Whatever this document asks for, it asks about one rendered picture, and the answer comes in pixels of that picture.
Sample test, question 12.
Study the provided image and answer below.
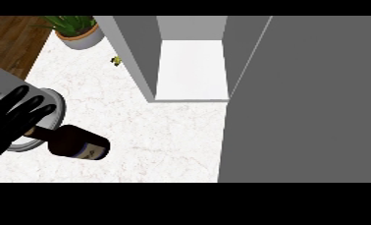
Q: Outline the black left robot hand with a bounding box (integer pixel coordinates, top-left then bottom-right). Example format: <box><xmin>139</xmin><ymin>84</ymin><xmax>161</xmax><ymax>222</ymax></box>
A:
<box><xmin>0</xmin><ymin>84</ymin><xmax>57</xmax><ymax>155</ymax></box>

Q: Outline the dark wine bottle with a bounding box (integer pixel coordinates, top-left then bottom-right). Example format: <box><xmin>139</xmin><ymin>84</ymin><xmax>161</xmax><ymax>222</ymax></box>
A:
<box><xmin>23</xmin><ymin>124</ymin><xmax>111</xmax><ymax>161</ymax></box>

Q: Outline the grey open cabinet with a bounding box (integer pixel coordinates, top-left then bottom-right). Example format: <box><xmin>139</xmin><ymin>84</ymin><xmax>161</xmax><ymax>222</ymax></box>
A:
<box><xmin>92</xmin><ymin>15</ymin><xmax>272</xmax><ymax>103</ymax></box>

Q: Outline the grey cabinet door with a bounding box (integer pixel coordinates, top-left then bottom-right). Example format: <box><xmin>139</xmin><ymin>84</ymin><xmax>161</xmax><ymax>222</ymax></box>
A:
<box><xmin>216</xmin><ymin>15</ymin><xmax>371</xmax><ymax>184</ymax></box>

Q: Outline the grey round appliance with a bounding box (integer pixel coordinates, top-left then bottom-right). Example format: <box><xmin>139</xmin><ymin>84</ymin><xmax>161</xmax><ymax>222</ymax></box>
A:
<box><xmin>0</xmin><ymin>68</ymin><xmax>66</xmax><ymax>153</ymax></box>

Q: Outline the potted green plant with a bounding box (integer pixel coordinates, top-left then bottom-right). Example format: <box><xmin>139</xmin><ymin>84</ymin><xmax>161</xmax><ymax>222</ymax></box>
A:
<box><xmin>32</xmin><ymin>15</ymin><xmax>106</xmax><ymax>51</ymax></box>

